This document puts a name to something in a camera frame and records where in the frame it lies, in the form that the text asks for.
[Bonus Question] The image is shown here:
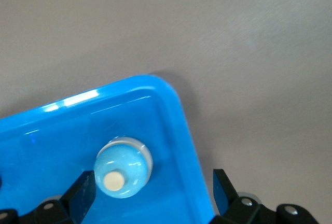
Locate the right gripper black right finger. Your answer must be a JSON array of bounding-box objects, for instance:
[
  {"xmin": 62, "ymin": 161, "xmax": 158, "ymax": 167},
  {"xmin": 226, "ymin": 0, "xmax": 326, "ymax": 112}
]
[{"xmin": 210, "ymin": 169, "xmax": 316, "ymax": 224}]

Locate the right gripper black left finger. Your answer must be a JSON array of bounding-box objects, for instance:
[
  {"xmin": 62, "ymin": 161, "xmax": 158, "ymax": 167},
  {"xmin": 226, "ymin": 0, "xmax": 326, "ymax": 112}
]
[{"xmin": 0, "ymin": 171, "xmax": 97, "ymax": 224}]

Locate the blue dome call bell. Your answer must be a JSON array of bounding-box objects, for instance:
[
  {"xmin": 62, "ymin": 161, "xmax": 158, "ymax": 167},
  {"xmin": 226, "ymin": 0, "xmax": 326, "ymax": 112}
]
[{"xmin": 93, "ymin": 136, "xmax": 154, "ymax": 199}]

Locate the blue plastic tray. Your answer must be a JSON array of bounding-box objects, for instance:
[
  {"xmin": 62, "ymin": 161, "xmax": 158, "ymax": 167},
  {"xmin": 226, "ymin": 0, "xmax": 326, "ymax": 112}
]
[{"xmin": 0, "ymin": 74, "xmax": 216, "ymax": 224}]

